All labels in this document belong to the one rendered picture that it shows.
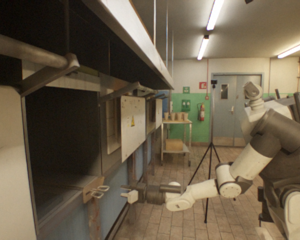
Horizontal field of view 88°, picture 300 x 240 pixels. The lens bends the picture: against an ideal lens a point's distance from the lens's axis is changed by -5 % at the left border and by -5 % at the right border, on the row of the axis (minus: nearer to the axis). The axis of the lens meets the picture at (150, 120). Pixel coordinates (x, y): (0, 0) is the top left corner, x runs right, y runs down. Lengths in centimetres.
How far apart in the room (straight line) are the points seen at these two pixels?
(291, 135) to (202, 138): 454
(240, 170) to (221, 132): 449
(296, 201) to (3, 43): 104
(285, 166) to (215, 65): 445
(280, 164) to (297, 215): 26
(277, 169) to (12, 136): 89
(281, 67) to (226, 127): 213
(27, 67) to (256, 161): 79
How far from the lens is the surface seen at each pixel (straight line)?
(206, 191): 78
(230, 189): 72
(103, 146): 107
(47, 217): 82
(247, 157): 68
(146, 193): 84
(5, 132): 44
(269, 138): 64
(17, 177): 48
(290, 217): 100
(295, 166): 87
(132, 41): 61
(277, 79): 558
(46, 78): 45
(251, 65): 536
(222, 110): 511
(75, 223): 108
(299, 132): 64
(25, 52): 33
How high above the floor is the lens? 130
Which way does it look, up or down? 6 degrees down
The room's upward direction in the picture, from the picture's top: straight up
